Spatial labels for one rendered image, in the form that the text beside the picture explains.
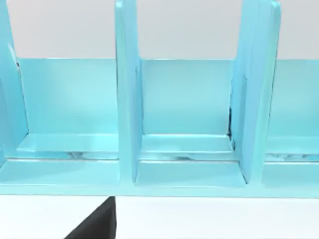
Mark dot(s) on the light blue rack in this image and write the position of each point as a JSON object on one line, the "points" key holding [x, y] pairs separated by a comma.
{"points": [[174, 112]]}

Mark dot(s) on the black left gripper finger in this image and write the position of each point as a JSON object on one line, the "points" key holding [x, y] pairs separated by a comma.
{"points": [[102, 221]]}

